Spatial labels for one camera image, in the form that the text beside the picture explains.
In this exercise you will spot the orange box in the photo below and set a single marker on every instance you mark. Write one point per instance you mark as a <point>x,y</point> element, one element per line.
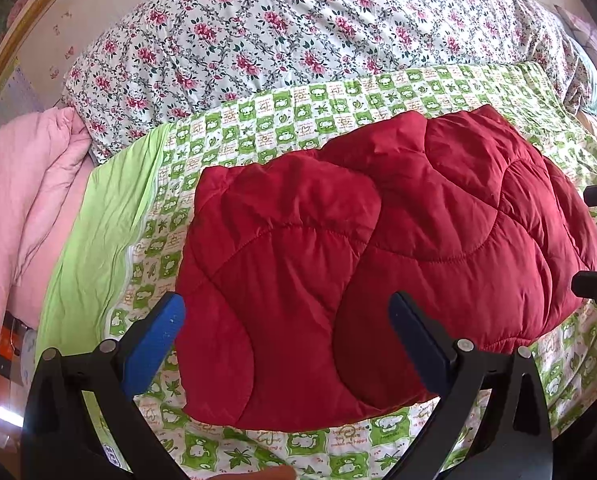
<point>6,350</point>

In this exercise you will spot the floral quilt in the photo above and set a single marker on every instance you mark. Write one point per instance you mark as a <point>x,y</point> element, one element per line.
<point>303,35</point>

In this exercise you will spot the pink quilt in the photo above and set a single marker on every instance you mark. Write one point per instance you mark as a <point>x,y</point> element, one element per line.
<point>23,200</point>

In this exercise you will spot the gold picture frame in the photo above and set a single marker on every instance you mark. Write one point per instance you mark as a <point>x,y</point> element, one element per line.
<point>8,35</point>

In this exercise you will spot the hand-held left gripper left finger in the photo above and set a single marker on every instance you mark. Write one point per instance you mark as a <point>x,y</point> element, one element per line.
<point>153,342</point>

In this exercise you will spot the pale pink patterned pillow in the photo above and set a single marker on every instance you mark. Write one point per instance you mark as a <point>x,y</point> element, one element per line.
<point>595,60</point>

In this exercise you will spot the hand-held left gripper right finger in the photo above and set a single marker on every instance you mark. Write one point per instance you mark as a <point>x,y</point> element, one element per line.
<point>419,345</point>

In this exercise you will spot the red puffer jacket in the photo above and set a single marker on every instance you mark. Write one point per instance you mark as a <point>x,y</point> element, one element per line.
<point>378,260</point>

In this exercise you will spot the green checkered blanket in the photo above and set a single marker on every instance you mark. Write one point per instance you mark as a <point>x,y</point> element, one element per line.
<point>113,220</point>

